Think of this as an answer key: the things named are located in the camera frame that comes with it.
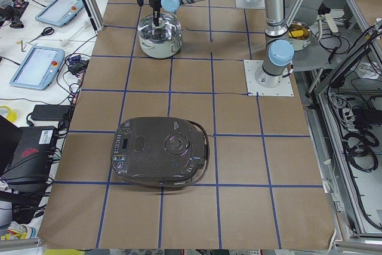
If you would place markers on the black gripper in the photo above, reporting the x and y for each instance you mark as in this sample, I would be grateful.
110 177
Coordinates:
155 5

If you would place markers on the glass pot lid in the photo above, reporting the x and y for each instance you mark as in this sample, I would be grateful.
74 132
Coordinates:
169 28

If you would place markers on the pale green electric pot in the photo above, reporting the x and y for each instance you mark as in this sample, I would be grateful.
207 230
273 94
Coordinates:
161 51

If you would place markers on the upper blue teach pendant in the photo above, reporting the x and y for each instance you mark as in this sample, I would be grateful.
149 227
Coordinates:
60 12

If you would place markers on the blue teach pendant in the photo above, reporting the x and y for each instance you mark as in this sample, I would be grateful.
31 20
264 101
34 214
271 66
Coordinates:
60 12
38 68

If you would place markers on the lower blue teach pendant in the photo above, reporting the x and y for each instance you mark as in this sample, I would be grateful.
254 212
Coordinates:
38 68

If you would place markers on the dark brown rice cooker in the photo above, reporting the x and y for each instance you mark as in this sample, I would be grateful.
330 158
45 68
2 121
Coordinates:
160 151

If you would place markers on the steel bowl with yellow item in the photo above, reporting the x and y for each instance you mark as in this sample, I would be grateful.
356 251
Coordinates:
299 35

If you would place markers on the black power adapter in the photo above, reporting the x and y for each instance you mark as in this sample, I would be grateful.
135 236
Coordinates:
49 112

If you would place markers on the grey chair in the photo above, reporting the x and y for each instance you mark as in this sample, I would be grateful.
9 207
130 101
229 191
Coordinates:
311 56

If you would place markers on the yellow tape roll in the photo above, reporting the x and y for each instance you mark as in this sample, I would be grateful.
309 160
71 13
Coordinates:
8 113

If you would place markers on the black red computer box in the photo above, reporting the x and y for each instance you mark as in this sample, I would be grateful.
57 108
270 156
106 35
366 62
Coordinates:
32 158

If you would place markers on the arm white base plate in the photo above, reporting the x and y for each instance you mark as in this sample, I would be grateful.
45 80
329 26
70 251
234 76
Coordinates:
259 83
250 4

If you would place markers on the black handled scissors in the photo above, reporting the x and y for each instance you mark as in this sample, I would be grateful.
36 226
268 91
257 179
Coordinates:
45 32

